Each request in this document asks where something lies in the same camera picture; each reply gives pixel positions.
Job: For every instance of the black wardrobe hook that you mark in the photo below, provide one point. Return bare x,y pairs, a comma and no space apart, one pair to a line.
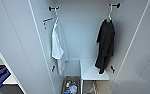
116,5
53,8

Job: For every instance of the black garment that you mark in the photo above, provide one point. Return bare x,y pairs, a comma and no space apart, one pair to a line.
105,44

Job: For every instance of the white wardrobe body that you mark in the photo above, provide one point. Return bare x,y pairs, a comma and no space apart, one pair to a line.
81,30

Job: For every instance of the white hanging cloth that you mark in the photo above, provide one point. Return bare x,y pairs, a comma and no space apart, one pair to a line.
58,46

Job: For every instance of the orange label sticker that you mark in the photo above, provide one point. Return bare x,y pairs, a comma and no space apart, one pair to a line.
47,20

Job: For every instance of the box with bottles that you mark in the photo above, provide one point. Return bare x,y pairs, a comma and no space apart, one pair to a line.
70,86

